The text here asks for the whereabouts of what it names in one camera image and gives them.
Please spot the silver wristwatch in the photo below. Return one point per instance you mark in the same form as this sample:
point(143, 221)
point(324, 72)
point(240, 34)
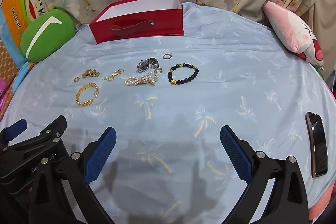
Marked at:
point(143, 65)

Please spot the gold cluster brooch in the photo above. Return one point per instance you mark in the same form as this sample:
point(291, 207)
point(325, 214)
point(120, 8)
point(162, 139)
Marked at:
point(90, 73)

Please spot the colourful cartoon monkey sheet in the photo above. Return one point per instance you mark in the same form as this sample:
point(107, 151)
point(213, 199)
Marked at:
point(15, 11)

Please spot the green plush pillow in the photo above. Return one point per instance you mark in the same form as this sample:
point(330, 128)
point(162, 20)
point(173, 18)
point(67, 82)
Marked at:
point(60, 36)

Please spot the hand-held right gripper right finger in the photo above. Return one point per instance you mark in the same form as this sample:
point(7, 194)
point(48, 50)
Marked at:
point(236, 154)

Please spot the black smartphone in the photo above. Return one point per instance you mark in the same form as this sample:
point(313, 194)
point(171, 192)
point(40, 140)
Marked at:
point(317, 145)

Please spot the light blue palm print sheet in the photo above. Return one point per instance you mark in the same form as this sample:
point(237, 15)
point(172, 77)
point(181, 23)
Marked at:
point(183, 100)

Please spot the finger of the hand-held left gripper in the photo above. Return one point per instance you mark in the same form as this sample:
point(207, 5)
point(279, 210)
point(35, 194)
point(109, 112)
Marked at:
point(50, 132)
point(16, 128)

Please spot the red cardboard box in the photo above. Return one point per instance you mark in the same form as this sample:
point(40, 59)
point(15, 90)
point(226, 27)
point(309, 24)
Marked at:
point(162, 27)

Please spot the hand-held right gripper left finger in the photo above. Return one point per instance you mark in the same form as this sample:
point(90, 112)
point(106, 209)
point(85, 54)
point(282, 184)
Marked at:
point(101, 155)

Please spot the pink cartoon pillow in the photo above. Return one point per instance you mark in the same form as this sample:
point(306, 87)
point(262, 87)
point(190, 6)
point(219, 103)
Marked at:
point(283, 26)

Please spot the salmon pink cloth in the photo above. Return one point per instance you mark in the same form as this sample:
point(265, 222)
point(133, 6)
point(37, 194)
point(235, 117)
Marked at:
point(321, 203)

